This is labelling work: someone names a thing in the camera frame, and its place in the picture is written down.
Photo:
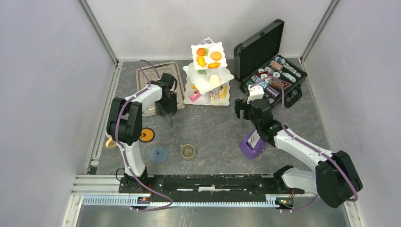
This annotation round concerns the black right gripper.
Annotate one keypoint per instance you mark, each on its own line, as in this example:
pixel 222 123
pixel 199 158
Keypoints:
pixel 241 104

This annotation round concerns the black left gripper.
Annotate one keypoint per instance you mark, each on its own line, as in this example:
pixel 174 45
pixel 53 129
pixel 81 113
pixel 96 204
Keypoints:
pixel 172 107

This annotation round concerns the pink layered cake slice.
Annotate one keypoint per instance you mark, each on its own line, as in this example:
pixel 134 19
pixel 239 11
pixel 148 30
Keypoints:
pixel 195 96

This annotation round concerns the yellow smiley coaster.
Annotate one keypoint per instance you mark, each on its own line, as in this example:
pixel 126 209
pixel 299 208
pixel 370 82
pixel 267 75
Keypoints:
pixel 147 135

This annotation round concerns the yellow rectangular cake slice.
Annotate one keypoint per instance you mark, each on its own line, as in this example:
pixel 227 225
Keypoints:
pixel 223 91

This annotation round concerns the white three-tier cake stand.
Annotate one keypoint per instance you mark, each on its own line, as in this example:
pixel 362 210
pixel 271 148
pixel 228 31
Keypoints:
pixel 201 81

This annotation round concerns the white sprinkle cake slice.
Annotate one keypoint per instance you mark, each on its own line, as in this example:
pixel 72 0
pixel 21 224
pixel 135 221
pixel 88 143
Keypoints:
pixel 213 97

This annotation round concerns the cream round cake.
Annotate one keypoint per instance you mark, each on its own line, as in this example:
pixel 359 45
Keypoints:
pixel 214 80

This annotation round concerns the orange fish cookie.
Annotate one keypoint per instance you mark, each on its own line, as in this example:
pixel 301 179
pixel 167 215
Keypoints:
pixel 214 65
pixel 201 61

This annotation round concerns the orange macaron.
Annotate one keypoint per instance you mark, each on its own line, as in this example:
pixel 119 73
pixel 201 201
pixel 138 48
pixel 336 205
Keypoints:
pixel 200 52
pixel 216 55

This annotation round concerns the cream yellow-handled mug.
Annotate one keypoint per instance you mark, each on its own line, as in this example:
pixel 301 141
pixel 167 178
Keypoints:
pixel 110 143

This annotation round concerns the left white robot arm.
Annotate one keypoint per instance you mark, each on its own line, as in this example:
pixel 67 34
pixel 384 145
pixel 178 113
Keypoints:
pixel 125 121

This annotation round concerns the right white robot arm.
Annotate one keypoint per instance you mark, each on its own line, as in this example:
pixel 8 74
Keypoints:
pixel 332 175

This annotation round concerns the brown poker chip stack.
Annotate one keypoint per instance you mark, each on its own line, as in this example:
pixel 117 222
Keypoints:
pixel 279 84

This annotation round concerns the purple card shuffler box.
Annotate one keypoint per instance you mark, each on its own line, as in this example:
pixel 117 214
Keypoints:
pixel 252 145

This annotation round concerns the black poker chip case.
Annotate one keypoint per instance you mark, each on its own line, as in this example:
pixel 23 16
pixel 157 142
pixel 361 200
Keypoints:
pixel 257 60

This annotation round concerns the olive green cup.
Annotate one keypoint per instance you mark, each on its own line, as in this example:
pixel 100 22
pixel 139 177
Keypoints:
pixel 187 151

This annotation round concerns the blue round coaster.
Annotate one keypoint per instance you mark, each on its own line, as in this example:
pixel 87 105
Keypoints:
pixel 158 154

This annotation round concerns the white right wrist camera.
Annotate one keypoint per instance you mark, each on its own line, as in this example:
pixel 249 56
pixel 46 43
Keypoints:
pixel 255 92

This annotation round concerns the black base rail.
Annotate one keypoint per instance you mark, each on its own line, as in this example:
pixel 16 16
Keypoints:
pixel 203 188

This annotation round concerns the aluminium cable duct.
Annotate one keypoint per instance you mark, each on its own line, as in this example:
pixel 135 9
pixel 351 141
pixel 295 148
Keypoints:
pixel 143 202

